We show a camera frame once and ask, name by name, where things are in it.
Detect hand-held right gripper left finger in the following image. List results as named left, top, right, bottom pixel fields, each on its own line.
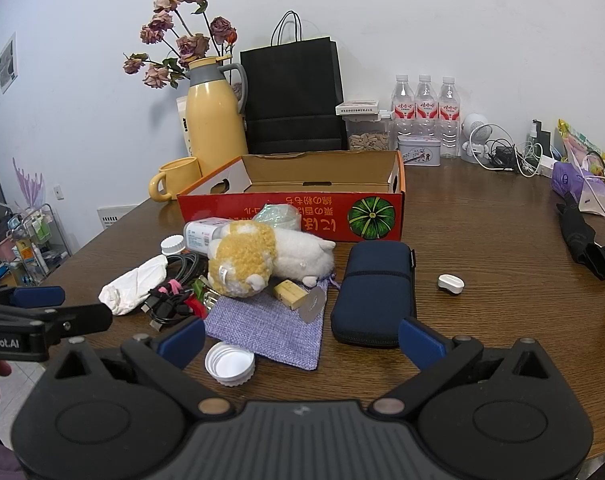
left=45, top=316, right=233, bottom=418

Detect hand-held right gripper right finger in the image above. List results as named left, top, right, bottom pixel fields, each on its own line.
left=369, top=316, right=563, bottom=418

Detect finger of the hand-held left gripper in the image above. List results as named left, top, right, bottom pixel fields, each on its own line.
left=0, top=302, right=114, bottom=342
left=0, top=285, right=66, bottom=311

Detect white round lid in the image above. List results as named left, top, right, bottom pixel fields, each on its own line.
left=205, top=341, right=256, bottom=387

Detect white tissue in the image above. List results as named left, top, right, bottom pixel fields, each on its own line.
left=99, top=254, right=169, bottom=316

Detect navy zip case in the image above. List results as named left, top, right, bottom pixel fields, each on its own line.
left=329, top=240, right=418, bottom=348

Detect black cable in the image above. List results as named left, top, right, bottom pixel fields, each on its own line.
left=142, top=252, right=208, bottom=333

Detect purple linen pouch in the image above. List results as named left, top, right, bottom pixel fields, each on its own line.
left=202, top=274, right=339, bottom=372

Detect yellow white plush toy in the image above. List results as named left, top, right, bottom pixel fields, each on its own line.
left=207, top=220, right=337, bottom=297

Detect red cardboard box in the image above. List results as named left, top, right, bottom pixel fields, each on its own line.
left=176, top=150, right=407, bottom=242

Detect person's left forearm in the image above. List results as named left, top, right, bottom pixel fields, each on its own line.
left=0, top=440, right=26, bottom=480

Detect small green red trinket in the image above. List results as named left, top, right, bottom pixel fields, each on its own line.
left=185, top=275, right=223, bottom=318

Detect pink clip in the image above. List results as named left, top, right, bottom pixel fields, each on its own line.
left=150, top=282, right=183, bottom=301

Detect white printed box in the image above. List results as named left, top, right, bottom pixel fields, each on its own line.
left=97, top=204, right=136, bottom=231

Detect white plastic bottle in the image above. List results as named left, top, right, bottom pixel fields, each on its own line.
left=183, top=216, right=233, bottom=252

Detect round metal disc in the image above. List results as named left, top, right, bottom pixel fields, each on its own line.
left=298, top=287, right=328, bottom=323

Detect small wooden block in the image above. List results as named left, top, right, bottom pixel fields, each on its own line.
left=274, top=280, right=308, bottom=311

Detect yellow mug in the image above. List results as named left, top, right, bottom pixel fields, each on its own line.
left=149, top=156, right=203, bottom=202

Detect white rectangular tin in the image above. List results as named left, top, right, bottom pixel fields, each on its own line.
left=397, top=135, right=442, bottom=167

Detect clear container of seeds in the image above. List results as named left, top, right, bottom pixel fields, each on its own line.
left=343, top=110, right=394, bottom=152

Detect white round device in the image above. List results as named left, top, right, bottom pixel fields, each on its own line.
left=459, top=112, right=490, bottom=163

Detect white printed carton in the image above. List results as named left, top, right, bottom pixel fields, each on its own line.
left=176, top=95, right=193, bottom=158

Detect purple packet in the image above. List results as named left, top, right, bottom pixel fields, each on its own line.
left=551, top=160, right=605, bottom=211

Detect yellow thermos jug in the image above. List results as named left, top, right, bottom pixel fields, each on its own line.
left=186, top=57, right=249, bottom=177

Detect clear water bottle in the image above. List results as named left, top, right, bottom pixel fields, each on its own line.
left=415, top=74, right=439, bottom=137
left=437, top=76, right=463, bottom=160
left=391, top=74, right=416, bottom=137

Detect flat white card box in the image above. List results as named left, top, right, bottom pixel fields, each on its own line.
left=335, top=100, right=383, bottom=117

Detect colourful snack bag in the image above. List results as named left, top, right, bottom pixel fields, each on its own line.
left=556, top=119, right=605, bottom=171

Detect black paper bag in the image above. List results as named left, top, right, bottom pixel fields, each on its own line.
left=240, top=10, right=349, bottom=155

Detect dried pink flowers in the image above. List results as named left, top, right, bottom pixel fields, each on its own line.
left=122, top=0, right=238, bottom=90

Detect purple wall decal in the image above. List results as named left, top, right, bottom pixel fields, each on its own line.
left=11, top=156, right=46, bottom=206

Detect white charging cable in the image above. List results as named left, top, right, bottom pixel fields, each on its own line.
left=577, top=162, right=605, bottom=233

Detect wall poster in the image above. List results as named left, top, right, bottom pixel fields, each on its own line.
left=0, top=32, right=18, bottom=93

